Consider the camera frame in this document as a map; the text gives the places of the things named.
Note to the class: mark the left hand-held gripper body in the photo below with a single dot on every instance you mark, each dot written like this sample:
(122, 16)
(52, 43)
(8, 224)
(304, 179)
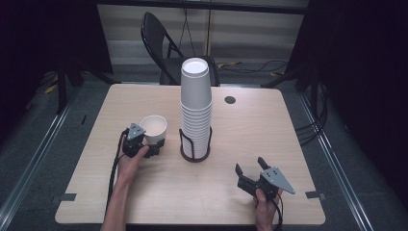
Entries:
(134, 142)

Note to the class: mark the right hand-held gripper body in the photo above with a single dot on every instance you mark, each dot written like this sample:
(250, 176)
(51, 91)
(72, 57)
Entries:
(275, 179)

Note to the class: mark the white paper cup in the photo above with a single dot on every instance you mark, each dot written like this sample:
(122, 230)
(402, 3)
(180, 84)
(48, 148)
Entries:
(154, 126)

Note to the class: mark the stack of white cups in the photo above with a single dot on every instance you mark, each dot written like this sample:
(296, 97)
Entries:
(196, 112)

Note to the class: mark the person's left hand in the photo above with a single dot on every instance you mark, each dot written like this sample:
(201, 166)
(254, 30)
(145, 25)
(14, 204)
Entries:
(130, 166)

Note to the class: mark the person's right hand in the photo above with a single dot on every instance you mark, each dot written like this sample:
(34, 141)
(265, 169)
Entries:
(264, 210)

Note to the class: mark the grey tape strip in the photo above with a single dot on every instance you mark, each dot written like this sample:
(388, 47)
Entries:
(315, 194)
(68, 197)

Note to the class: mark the round black table grommet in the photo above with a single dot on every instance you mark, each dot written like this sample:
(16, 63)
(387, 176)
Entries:
(230, 99)

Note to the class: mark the black metal stand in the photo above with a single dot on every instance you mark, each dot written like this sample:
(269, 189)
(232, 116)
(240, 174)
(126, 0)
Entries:
(61, 89)

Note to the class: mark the black folding chair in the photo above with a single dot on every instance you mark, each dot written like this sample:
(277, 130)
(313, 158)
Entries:
(157, 41)

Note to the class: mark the black curtain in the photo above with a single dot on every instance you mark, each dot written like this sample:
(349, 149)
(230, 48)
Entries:
(362, 64)
(48, 35)

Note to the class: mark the metal floor rail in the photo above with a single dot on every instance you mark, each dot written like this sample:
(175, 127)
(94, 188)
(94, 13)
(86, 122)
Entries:
(35, 160)
(333, 160)

